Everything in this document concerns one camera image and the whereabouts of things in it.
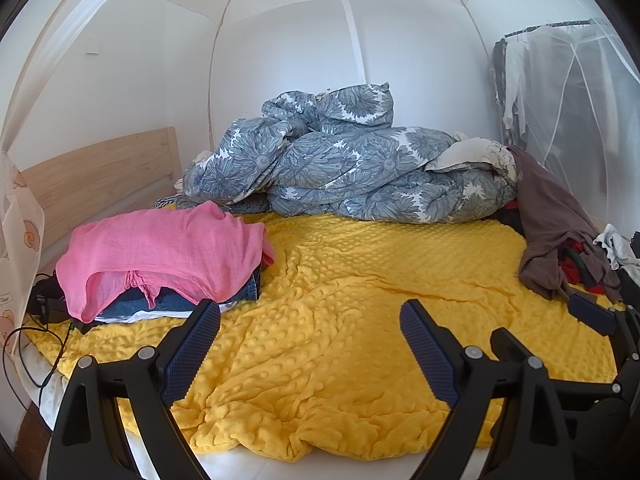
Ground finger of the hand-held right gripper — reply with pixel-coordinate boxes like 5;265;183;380
567;291;640;361
491;327;627;402

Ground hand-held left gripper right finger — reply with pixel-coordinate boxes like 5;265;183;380
399;299;577;480

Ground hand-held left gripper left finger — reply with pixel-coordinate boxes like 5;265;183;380
47;299;222;480

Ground pink shirt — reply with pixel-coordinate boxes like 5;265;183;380
55;201;276;325

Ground red garment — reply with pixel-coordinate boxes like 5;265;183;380
557;240;608;293

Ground white folded garment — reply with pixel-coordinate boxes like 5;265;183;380
94;307;196;325

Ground white crumpled garment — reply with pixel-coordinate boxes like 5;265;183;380
593;224;640;271

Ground blue jeans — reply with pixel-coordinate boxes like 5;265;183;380
102;267;263;318

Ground brown garment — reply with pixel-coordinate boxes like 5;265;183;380
507;145;623;303

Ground yellow dotted blanket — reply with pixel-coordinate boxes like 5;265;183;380
25;210;628;463

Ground striped cloth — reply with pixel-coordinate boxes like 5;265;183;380
151;191;188;211

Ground white bed sheet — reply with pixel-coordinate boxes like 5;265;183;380
25;345;451;480

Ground cream cloth with line drawing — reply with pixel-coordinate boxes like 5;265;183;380
425;137;516;173

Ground wooden headboard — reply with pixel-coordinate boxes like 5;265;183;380
17;126;181;266

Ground white mosquito net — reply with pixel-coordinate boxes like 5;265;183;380
0;0;640;241

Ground grey floral duvet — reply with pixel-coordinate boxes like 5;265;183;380
172;82;518;223

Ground cream printed curtain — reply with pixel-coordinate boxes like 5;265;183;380
0;152;46;361

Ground hanging white garment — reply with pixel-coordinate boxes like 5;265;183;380
501;40;531;136

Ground hanging grey garment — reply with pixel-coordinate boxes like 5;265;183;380
490;37;508;111

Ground black charger with cable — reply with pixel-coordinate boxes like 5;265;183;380
0;272;96;391

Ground black clothes rail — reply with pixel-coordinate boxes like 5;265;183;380
504;19;592;39

